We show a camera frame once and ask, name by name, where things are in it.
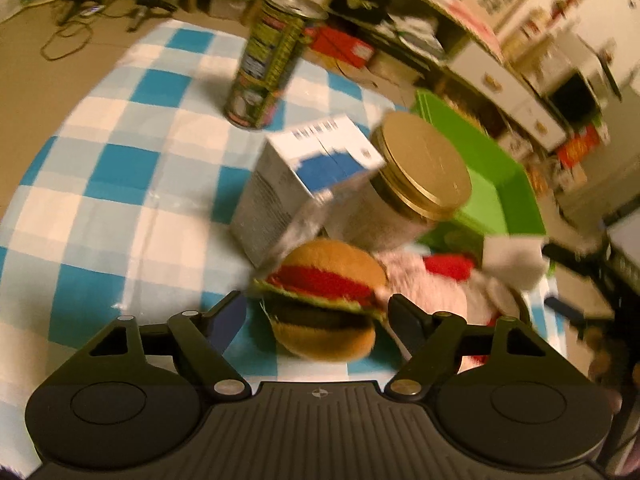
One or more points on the blue white checkered tablecloth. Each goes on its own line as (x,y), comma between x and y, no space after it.
(125,210)

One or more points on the green plastic bin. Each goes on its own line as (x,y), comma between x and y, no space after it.
(502,201)

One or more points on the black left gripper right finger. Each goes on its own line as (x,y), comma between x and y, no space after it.
(499,393)

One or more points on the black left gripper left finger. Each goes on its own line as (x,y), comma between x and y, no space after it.
(133,393)

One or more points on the glass jar gold lid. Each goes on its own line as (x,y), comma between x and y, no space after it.
(424,182)

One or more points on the tall green snack can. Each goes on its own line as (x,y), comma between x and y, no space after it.
(281,32)

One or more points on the white drawer tv cabinet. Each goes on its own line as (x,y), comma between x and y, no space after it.
(466,60)

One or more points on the plush hamburger toy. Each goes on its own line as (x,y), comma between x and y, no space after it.
(321,301)

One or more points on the pink santa plush toy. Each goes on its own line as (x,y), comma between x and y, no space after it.
(448,283)

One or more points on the white blue carton box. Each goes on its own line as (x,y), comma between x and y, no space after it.
(300,174)

